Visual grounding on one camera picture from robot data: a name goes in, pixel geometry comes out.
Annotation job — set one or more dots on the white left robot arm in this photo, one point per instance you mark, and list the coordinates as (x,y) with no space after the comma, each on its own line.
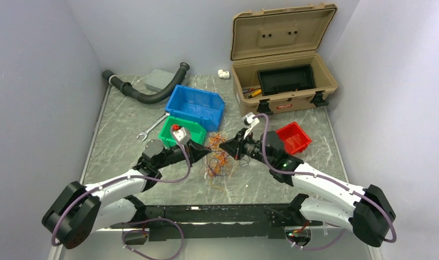
(80,209)

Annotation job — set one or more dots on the silver open-end wrench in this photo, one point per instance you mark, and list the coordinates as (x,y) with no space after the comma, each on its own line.
(144,134)

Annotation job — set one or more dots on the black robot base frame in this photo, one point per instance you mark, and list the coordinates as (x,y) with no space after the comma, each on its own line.
(271,221)

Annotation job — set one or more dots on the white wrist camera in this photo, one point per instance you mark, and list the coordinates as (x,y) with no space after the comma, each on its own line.
(180,134)
(250,120)

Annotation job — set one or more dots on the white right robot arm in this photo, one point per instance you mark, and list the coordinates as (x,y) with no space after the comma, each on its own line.
(366,212)

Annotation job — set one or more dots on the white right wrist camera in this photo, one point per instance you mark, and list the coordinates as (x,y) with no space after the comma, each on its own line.
(250,120)

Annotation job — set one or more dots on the yellow handled screwdriver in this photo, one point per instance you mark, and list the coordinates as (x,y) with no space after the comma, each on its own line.
(251,92)

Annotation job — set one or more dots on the grey flat block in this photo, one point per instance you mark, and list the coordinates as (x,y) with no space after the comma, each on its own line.
(158,79)

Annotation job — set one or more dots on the red plastic bin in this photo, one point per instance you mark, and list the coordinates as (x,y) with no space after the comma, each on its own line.
(294,138)

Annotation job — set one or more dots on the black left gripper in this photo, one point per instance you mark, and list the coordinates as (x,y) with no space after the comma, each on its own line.
(197,150)

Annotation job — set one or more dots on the blue plastic bin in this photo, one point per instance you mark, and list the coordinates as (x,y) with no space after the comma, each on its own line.
(201,106)

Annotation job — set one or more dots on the tan plastic toolbox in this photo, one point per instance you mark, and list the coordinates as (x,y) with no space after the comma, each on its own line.
(279,38)

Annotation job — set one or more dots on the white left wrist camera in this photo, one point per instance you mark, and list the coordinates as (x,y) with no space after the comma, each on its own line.
(180,134)

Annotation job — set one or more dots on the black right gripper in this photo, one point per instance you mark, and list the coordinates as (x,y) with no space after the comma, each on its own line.
(239,143)

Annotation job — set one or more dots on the black toolbox tray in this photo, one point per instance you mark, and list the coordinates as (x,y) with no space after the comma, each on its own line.
(288,79)

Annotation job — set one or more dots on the white pipe elbow fitting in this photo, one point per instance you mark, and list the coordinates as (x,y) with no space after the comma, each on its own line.
(223,74)

